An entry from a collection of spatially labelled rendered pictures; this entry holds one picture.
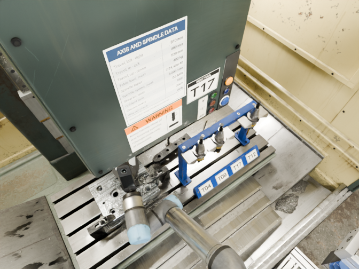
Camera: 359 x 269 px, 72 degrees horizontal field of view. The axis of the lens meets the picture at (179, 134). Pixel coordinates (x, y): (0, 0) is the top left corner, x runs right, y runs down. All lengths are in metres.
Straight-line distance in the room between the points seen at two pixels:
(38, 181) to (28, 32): 1.68
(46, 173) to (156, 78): 1.59
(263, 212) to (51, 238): 1.25
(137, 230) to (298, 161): 1.13
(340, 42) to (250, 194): 0.91
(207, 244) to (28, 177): 1.50
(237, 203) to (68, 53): 1.31
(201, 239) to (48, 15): 0.71
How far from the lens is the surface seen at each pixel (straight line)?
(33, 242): 1.73
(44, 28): 0.38
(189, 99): 0.62
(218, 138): 1.11
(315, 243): 2.46
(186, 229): 0.89
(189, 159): 1.09
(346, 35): 1.31
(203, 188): 1.33
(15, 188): 2.06
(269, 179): 1.67
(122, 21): 0.41
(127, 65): 0.45
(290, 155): 1.70
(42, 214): 1.81
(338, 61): 1.36
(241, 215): 1.53
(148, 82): 0.50
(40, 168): 2.04
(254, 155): 1.47
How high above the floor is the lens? 2.18
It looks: 56 degrees down
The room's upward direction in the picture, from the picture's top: 1 degrees counter-clockwise
